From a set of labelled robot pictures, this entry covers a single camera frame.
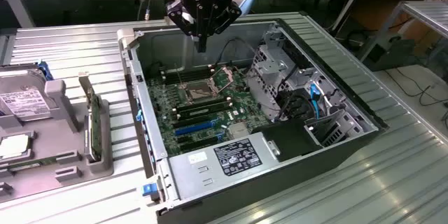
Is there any black graphics card with fan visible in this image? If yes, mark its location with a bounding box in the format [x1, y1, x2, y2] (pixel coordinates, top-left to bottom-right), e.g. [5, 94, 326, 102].
[77, 76, 105, 163]

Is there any metal socket cover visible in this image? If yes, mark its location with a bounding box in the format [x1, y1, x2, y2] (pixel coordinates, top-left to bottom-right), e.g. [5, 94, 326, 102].
[208, 67, 234, 94]

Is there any black RAM slot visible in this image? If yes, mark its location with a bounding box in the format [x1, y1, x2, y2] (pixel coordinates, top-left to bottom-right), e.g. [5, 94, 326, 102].
[161, 64, 214, 78]
[162, 70, 214, 83]
[173, 96, 233, 111]

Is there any silver metal disk bay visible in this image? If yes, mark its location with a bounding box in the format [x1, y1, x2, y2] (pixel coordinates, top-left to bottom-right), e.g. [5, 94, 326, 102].
[248, 30, 317, 124]

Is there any thin metal locking lever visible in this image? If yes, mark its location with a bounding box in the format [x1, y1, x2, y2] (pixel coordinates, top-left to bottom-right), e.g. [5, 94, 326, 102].
[173, 62, 188, 90]

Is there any green motherboard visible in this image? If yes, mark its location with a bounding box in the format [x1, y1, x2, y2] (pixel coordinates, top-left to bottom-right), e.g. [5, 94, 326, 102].
[145, 65, 278, 156]

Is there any black stand pole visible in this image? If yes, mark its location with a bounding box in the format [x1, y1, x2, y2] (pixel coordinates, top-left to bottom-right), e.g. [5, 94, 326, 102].
[329, 0, 380, 34]

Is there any black RAM stick green label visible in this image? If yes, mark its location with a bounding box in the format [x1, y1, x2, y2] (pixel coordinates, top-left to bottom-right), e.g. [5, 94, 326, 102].
[176, 102, 232, 119]

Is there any long black expansion slot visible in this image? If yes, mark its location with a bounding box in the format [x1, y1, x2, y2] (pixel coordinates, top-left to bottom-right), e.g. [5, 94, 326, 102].
[170, 116, 218, 130]
[177, 135, 221, 150]
[180, 143, 214, 155]

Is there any silver chipset heatsink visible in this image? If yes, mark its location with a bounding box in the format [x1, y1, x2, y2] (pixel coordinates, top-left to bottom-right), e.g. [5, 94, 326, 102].
[228, 122, 252, 138]

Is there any blue expansion slot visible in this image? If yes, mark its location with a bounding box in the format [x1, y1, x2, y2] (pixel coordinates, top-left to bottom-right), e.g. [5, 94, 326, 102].
[173, 122, 217, 136]

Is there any black plastic air shroud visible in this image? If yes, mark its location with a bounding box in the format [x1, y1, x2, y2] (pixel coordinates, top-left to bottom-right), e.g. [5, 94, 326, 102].
[250, 118, 325, 163]

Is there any perforated metal bay cage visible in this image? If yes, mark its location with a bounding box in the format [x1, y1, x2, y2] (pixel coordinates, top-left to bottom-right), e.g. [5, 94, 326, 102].
[302, 107, 380, 148]

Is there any hard disk with blue rails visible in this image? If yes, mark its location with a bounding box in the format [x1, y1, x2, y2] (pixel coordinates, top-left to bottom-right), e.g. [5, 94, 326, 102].
[0, 61, 53, 123]

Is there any metal slat side table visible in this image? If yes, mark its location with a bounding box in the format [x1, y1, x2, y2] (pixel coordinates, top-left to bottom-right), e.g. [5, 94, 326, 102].
[356, 0, 448, 63]

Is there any grey power supply unit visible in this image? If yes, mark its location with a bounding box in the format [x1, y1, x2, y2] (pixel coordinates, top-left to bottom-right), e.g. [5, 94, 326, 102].
[166, 132, 282, 201]

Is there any grey parts rack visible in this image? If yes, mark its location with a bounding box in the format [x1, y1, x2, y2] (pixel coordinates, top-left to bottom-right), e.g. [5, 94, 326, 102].
[0, 77, 114, 199]

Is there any blue plastic case latch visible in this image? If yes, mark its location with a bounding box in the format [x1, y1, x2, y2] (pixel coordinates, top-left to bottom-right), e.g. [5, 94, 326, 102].
[141, 183, 157, 199]

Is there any open black PC case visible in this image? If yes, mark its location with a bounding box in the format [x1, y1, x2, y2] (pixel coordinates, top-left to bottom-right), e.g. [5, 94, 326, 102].
[116, 11, 390, 224]

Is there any silver CPU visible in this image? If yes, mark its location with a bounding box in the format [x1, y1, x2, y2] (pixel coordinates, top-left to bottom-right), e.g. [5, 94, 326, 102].
[0, 134, 32, 161]

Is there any black wire bundle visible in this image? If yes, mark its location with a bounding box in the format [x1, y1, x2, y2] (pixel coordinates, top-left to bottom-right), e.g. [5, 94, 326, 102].
[277, 89, 316, 121]

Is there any blue data wire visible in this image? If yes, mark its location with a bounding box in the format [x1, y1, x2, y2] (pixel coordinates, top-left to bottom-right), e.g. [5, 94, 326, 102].
[309, 82, 322, 120]

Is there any grey wire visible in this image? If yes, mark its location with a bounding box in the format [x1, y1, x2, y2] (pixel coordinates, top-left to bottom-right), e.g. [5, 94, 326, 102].
[320, 87, 345, 109]

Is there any black box with handle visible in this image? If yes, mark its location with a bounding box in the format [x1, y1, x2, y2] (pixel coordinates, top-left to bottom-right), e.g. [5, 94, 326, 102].
[362, 36, 417, 65]

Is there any thin black cable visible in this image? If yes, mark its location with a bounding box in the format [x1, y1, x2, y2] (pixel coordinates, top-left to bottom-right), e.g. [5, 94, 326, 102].
[394, 66, 448, 124]

